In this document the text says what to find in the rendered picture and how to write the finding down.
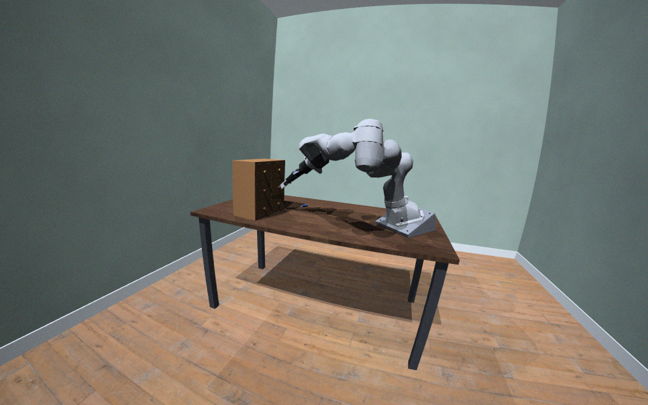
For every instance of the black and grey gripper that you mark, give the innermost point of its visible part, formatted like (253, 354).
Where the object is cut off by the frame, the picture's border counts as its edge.
(303, 169)

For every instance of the wooden chest of drawers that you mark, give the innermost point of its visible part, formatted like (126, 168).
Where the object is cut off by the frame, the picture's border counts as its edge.
(243, 181)

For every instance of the brown wooden drawer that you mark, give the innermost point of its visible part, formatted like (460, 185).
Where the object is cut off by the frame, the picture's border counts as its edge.
(262, 171)
(262, 190)
(263, 208)
(278, 169)
(275, 187)
(277, 203)

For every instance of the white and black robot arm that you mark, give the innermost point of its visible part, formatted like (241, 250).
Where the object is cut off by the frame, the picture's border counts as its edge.
(370, 152)

